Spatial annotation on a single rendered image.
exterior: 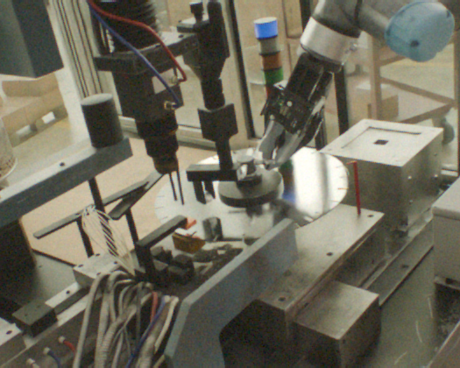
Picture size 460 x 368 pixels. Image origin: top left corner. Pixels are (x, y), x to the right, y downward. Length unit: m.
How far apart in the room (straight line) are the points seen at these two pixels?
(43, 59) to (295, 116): 0.36
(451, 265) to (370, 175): 0.24
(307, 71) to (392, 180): 0.36
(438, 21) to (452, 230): 0.36
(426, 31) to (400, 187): 0.43
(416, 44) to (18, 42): 0.52
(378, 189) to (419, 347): 0.35
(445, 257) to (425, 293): 0.07
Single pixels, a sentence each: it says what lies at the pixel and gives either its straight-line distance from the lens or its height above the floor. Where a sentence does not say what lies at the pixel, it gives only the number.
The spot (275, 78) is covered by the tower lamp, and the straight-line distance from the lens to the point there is 1.24.
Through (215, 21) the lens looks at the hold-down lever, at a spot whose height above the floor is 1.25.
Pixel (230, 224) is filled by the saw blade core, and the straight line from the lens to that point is 0.92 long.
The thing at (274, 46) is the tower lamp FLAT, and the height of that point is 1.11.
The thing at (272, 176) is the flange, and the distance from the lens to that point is 1.02.
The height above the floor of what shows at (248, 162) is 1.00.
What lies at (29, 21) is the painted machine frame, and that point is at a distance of 0.86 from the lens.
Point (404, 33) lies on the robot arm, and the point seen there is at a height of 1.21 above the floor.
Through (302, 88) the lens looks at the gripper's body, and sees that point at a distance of 0.92.
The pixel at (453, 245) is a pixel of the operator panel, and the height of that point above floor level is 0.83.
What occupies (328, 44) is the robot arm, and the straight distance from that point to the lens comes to 0.90.
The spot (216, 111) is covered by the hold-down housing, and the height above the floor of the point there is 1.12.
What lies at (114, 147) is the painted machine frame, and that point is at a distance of 1.07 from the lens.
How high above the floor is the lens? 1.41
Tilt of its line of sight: 26 degrees down
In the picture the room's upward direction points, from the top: 11 degrees counter-clockwise
